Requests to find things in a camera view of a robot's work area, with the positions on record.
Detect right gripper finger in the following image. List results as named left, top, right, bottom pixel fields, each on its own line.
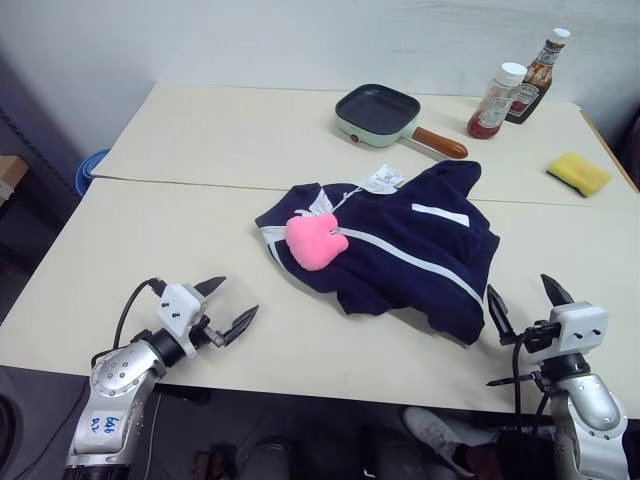
left=486, top=283, right=513, bottom=344
left=540, top=273, right=577, bottom=310

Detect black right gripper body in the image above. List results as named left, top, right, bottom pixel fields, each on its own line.
left=499, top=321, right=562, bottom=354

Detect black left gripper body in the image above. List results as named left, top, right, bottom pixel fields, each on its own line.
left=191, top=292, right=227, bottom=350

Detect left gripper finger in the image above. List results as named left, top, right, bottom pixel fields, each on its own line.
left=193, top=275, right=227, bottom=301
left=221, top=304, right=261, bottom=348

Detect pink plush toy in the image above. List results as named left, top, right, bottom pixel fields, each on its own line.
left=284, top=212, right=350, bottom=272

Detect navy zip jacket white stripes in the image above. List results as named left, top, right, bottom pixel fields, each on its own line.
left=254, top=159, right=501, bottom=346

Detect yellow sponge dark underside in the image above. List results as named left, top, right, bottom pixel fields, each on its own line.
left=544, top=152, right=614, bottom=199

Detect dark brown object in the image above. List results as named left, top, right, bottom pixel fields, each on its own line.
left=194, top=447, right=236, bottom=480

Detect white shoe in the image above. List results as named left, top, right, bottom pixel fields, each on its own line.
left=402, top=405, right=479, bottom=479

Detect blue plastic bucket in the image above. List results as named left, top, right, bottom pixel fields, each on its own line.
left=74, top=148, right=111, bottom=197

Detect white paper clothing tag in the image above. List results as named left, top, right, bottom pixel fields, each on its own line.
left=342, top=163, right=405, bottom=204

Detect red ketchup bottle white cap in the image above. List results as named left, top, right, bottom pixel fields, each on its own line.
left=466, top=62, right=529, bottom=140

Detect brown sauce bottle white cap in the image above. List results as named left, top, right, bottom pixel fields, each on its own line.
left=504, top=27, right=572, bottom=125

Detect brown cardboard box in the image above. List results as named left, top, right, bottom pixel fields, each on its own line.
left=0, top=153, right=29, bottom=206

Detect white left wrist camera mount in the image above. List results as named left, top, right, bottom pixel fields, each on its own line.
left=153, top=282, right=209, bottom=357

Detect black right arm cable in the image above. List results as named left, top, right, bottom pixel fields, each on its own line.
left=510, top=335, right=551, bottom=419

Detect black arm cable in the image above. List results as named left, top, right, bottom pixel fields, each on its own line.
left=112, top=278, right=167, bottom=354
left=510, top=335, right=551, bottom=419

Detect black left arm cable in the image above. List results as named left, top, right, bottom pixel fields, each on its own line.
left=112, top=278, right=167, bottom=354

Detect black cable tie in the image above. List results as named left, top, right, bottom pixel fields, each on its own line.
left=486, top=370, right=551, bottom=396

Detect green frying pan brown handle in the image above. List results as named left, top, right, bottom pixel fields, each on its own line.
left=334, top=83, right=469, bottom=160

